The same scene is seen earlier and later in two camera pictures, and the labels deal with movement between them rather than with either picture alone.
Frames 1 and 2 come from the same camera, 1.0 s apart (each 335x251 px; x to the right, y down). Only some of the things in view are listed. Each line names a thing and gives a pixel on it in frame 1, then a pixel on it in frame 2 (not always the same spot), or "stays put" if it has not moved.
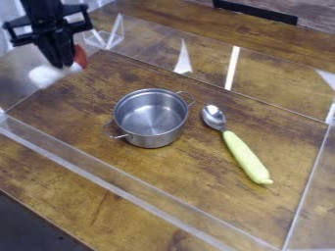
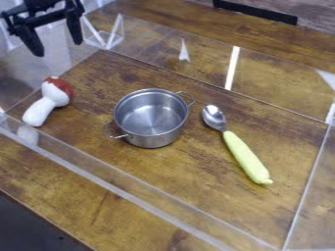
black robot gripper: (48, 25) to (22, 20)
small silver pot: (150, 116) stays put
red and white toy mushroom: (48, 75) to (58, 95)
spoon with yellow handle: (215, 117) stays put
